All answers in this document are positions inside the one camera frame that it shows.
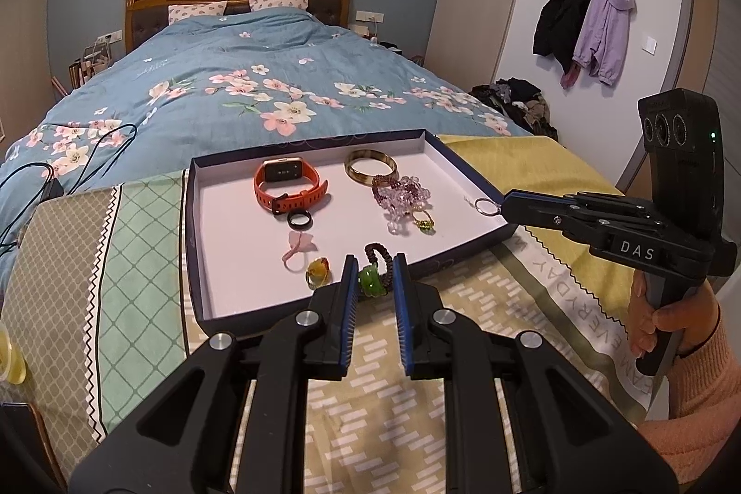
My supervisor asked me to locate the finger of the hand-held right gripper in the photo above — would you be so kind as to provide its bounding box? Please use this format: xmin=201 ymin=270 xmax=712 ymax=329
xmin=502 ymin=205 xmax=668 ymax=241
xmin=503 ymin=189 xmax=659 ymax=221

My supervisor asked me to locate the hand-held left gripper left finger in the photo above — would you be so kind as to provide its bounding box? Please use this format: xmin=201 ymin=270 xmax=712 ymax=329
xmin=68 ymin=254 xmax=360 ymax=494

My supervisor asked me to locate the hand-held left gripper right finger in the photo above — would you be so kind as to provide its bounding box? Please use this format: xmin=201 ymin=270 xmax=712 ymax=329
xmin=394 ymin=252 xmax=679 ymax=494

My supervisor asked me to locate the green jade cord bracelet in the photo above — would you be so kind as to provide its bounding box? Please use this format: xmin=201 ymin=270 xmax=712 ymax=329
xmin=358 ymin=242 xmax=400 ymax=301

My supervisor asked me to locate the dark blue box tray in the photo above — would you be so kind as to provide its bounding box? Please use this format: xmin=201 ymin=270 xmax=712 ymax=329
xmin=185 ymin=128 xmax=521 ymax=336

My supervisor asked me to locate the dark purple bead bracelet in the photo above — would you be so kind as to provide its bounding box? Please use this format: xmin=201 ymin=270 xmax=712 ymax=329
xmin=372 ymin=175 xmax=406 ymax=208

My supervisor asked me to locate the person's right forearm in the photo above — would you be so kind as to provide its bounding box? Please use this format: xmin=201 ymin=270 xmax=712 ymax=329
xmin=637 ymin=297 xmax=741 ymax=483

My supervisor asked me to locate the person's right hand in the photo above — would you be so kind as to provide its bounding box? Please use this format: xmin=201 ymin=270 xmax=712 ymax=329
xmin=628 ymin=271 xmax=722 ymax=359

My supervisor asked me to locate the pile of dark clothes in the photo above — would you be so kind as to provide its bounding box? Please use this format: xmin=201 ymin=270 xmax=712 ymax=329
xmin=469 ymin=77 xmax=559 ymax=142

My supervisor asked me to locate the brown horn bangle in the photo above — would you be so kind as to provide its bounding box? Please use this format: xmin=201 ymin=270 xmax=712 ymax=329
xmin=344 ymin=150 xmax=400 ymax=185

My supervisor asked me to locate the orange smartwatch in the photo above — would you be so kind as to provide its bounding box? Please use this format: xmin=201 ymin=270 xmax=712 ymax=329
xmin=253 ymin=156 xmax=330 ymax=214

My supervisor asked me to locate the wooden door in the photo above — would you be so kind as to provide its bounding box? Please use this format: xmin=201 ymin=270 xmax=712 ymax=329
xmin=616 ymin=0 xmax=741 ymax=194

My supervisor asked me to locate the purple jacket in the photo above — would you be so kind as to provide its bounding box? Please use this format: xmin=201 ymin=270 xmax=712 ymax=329
xmin=573 ymin=0 xmax=636 ymax=87

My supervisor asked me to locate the black jacket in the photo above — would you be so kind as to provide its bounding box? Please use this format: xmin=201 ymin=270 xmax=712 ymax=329
xmin=533 ymin=0 xmax=592 ymax=74

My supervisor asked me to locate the wooden bedside table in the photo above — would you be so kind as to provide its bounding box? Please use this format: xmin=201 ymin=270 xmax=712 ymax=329
xmin=370 ymin=39 xmax=426 ymax=67

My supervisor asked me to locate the patterned green yellow cloth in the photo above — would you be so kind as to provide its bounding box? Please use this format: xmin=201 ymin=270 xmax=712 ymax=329
xmin=0 ymin=135 xmax=666 ymax=494

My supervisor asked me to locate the bed with floral duvet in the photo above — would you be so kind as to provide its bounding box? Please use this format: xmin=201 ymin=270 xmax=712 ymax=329
xmin=0 ymin=6 xmax=530 ymax=252

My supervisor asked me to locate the white dotted pillow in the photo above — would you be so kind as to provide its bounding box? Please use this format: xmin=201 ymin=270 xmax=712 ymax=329
xmin=249 ymin=0 xmax=310 ymax=13
xmin=168 ymin=1 xmax=228 ymax=23

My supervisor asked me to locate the yellow cup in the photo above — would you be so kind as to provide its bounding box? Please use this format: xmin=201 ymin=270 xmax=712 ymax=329
xmin=0 ymin=326 xmax=27 ymax=385

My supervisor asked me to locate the dark flat object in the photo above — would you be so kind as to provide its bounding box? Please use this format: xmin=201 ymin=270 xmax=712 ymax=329
xmin=0 ymin=401 xmax=62 ymax=494

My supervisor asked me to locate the cluttered bedside table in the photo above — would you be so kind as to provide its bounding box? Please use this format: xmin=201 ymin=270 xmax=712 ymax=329
xmin=52 ymin=39 xmax=125 ymax=93

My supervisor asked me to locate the amber ring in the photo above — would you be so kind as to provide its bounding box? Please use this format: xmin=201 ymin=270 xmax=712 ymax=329
xmin=306 ymin=256 xmax=333 ymax=289

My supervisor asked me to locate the pink flower ring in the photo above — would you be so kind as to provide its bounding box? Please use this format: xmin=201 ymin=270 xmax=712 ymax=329
xmin=282 ymin=231 xmax=319 ymax=272

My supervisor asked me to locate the pink crystal bead bracelet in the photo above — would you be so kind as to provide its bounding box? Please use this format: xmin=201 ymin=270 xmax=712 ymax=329
xmin=382 ymin=175 xmax=432 ymax=236

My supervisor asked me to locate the black cable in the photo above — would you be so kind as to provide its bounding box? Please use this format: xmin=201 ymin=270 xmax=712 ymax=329
xmin=0 ymin=124 xmax=140 ymax=252

